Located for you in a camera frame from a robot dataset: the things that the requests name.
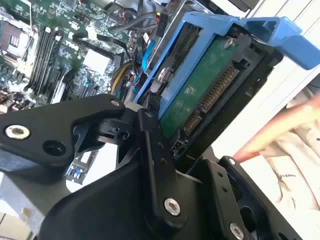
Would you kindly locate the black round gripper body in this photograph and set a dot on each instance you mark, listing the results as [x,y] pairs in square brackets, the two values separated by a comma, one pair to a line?
[105,207]

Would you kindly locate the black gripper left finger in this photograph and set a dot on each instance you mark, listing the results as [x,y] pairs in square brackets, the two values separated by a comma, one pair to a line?
[45,130]

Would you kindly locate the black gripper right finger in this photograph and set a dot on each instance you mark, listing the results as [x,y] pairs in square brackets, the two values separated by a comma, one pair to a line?
[240,200]

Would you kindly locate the hard disk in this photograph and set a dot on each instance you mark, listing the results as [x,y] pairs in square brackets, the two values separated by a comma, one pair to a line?
[200,82]

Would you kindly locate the person's bare hand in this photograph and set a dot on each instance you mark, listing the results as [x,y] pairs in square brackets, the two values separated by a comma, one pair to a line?
[280,127]

